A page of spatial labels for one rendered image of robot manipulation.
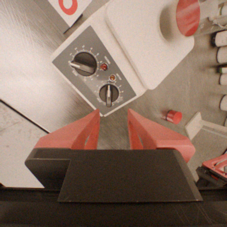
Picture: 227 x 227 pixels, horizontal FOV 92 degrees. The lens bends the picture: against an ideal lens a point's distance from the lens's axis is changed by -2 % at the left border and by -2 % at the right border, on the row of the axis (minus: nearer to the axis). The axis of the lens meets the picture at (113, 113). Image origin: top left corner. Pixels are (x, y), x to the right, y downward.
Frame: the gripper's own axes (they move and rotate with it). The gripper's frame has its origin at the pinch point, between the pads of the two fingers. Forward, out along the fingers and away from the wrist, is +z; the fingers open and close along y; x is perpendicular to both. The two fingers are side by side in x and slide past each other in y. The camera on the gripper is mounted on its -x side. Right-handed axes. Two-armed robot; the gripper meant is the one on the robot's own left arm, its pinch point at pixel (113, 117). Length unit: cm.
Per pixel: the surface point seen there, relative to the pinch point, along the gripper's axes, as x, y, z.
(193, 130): 21.7, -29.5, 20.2
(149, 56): -4.9, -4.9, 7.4
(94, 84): -0.9, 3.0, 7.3
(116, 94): 0.6, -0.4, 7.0
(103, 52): -5.4, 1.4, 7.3
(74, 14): -10.0, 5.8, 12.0
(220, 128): 17.1, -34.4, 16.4
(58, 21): -9.1, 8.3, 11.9
